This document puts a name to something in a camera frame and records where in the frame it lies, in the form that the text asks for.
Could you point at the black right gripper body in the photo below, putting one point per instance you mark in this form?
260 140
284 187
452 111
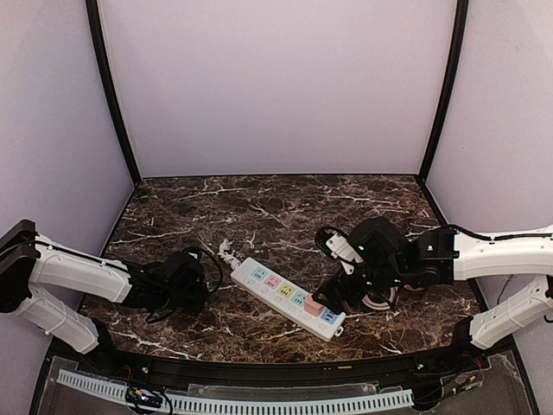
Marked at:
339 288

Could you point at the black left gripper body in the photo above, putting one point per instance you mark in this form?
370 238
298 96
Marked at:
190 297

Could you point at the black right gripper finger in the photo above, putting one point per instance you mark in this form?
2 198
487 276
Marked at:
344 298
328 293

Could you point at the pink small charger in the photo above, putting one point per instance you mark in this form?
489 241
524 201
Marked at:
312 307

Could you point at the white multicolour power strip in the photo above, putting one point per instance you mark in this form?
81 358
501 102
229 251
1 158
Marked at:
287 299

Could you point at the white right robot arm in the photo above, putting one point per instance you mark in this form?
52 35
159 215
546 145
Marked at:
448 254

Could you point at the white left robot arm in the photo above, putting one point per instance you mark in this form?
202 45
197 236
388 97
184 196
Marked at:
30 262

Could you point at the black front table rail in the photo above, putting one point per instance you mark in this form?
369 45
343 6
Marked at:
412 369

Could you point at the white slotted cable duct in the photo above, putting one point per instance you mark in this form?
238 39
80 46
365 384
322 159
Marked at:
349 399

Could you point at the black right corner post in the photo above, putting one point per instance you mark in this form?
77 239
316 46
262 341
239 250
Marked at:
454 55

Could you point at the black corner post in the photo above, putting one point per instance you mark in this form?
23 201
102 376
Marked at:
454 55
111 96

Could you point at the black left corner post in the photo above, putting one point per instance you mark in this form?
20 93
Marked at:
111 96

